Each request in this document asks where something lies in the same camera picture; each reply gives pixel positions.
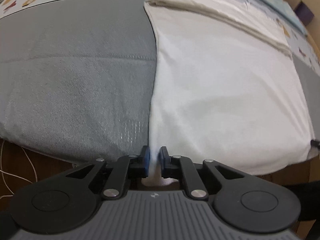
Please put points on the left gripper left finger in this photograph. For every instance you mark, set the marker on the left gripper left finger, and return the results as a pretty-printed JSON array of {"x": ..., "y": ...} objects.
[{"x": 126, "y": 170}]

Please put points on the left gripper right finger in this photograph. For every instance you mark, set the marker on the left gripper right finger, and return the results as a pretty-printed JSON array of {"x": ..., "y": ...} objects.
[{"x": 183, "y": 169}]

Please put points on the white long-sleeve shirt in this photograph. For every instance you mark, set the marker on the white long-sleeve shirt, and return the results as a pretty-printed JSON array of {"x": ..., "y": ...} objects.
[{"x": 226, "y": 88}]

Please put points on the grey printed bed cover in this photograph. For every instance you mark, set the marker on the grey printed bed cover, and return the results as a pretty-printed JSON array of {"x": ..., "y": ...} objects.
[{"x": 77, "y": 76}]

